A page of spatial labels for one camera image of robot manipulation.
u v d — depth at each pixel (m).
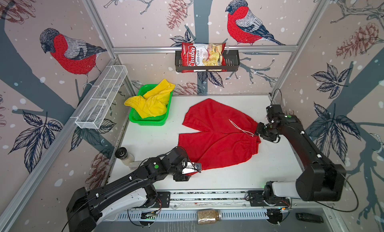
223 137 0.94
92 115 0.70
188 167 0.64
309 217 0.67
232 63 0.93
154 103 1.05
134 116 1.02
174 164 0.58
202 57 0.88
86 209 0.40
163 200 0.73
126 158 0.80
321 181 0.40
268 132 0.70
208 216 0.66
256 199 0.73
